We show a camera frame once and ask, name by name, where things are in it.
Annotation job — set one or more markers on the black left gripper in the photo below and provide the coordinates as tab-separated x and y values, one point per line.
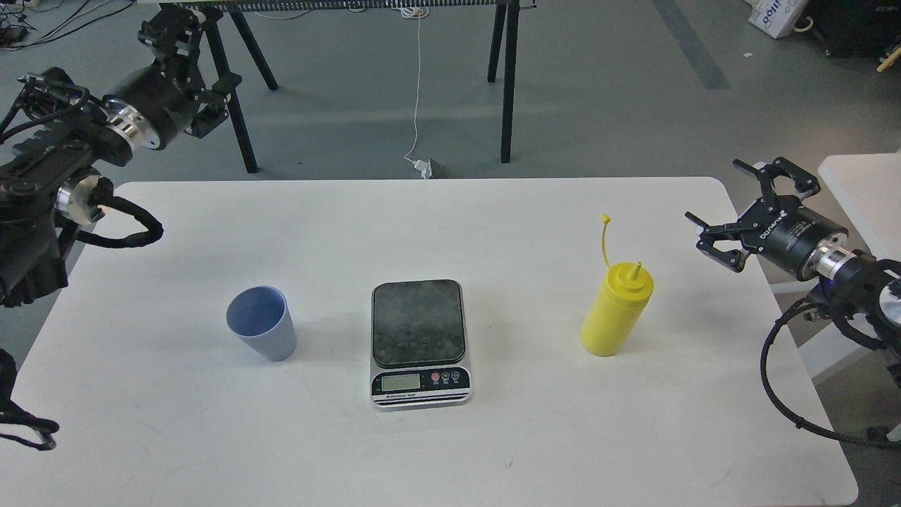
159	101

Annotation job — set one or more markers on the blue plastic cup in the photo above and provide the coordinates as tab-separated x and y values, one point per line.
260	318

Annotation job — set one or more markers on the black trestle table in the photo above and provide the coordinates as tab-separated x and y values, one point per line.
371	83

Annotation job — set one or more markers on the white cardboard box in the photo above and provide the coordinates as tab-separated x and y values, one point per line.
780	18

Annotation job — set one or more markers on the digital kitchen scale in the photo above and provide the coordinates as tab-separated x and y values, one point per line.
419	350

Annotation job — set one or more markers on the yellow squeeze bottle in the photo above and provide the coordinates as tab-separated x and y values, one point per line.
624	292

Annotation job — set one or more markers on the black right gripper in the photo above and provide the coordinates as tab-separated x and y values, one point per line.
792	239

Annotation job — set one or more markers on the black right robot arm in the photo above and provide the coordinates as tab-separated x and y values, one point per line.
852	288

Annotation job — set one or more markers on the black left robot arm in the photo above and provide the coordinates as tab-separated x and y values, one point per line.
52	197

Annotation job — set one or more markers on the white power adapter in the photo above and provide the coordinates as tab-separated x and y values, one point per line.
430	169

